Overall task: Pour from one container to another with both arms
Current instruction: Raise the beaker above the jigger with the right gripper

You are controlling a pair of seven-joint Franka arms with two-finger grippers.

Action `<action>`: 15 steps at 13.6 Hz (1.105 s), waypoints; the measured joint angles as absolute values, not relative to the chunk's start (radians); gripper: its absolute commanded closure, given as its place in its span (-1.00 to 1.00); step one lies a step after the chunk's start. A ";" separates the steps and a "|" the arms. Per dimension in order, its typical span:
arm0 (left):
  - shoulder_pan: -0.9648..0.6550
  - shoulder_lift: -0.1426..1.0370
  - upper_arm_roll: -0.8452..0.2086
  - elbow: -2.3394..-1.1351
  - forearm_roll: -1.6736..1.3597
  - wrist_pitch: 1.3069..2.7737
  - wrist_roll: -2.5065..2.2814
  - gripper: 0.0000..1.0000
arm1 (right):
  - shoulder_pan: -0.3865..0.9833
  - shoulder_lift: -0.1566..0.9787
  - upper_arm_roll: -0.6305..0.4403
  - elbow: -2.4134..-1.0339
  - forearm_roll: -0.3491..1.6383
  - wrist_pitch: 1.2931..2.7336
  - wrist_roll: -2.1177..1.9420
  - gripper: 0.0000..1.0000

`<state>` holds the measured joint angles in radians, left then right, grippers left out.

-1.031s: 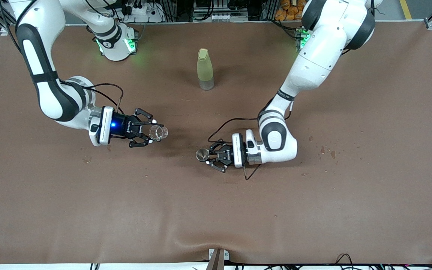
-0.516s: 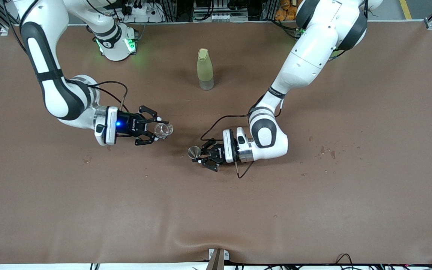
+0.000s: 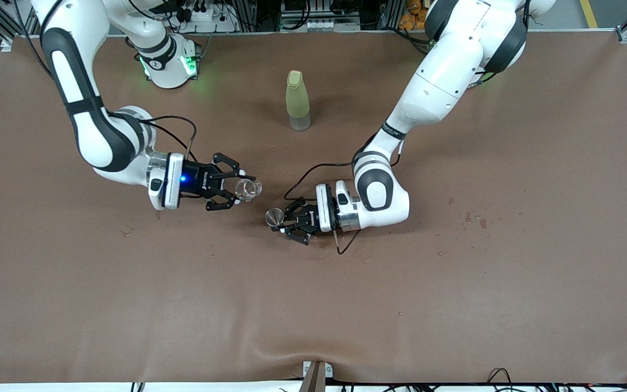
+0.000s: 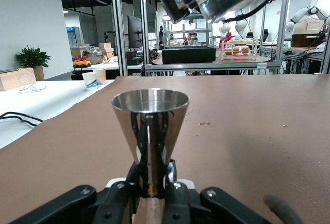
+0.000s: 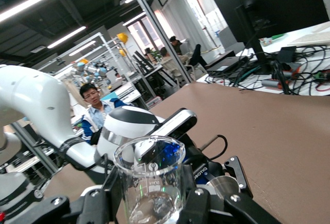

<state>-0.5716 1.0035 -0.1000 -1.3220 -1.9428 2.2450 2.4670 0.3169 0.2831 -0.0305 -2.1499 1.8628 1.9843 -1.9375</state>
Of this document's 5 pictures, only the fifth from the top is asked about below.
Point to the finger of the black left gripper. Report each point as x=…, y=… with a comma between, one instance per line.
x=239, y=177

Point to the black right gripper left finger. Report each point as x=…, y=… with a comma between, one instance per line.
x=95, y=206

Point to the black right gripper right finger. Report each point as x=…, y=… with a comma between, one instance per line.
x=203, y=208

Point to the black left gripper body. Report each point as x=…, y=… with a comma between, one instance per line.
x=199, y=164

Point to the clear glass beaker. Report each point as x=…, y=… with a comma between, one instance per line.
x=154, y=177

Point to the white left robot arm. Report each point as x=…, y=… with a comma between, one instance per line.
x=38, y=97

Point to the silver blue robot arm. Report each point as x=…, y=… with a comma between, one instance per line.
x=95, y=69

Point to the brown table mat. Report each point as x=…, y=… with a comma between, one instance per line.
x=270, y=131

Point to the man with glasses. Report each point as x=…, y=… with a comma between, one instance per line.
x=89, y=122

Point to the grey orange cylindrical tool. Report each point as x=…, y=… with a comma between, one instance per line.
x=270, y=82

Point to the black laptop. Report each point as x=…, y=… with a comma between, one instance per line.
x=227, y=64

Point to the seated person in beige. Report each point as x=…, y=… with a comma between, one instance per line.
x=168, y=62

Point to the black jacket on chair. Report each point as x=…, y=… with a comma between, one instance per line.
x=197, y=55

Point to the seated dark-haired person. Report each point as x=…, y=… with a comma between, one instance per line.
x=174, y=42

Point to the black adapter box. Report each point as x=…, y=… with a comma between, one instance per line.
x=286, y=53

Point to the yellow hard hat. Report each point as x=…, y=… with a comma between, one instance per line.
x=123, y=52
x=123, y=37
x=84, y=61

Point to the beige flat board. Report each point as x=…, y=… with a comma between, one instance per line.
x=309, y=39

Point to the white work table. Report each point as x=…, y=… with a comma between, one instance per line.
x=317, y=28

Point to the large black monitor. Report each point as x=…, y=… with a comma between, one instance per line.
x=270, y=7

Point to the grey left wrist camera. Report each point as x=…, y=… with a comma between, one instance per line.
x=178, y=122

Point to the aluminium frame strut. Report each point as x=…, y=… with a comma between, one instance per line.
x=33, y=146

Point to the grey metal post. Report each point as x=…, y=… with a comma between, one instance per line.
x=154, y=22

